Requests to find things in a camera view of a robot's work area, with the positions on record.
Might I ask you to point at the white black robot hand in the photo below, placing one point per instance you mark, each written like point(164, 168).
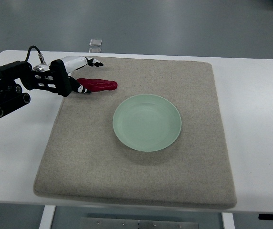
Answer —
point(72, 63)

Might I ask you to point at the red chili pepper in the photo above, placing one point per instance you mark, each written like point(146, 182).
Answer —
point(97, 85)

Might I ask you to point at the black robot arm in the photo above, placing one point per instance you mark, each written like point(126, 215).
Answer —
point(19, 75)

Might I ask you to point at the pale green plate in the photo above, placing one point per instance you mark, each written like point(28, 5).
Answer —
point(147, 123)

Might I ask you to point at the clear floor socket cover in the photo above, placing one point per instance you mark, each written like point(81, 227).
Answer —
point(95, 42)

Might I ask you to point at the beige felt mat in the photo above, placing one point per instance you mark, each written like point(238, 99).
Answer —
point(84, 159)

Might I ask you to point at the white table leg left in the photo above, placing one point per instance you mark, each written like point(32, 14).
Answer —
point(47, 217)

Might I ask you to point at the white table leg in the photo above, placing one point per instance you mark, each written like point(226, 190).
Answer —
point(228, 220)
point(47, 217)

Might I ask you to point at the white table leg right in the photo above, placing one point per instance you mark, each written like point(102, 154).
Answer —
point(228, 220)

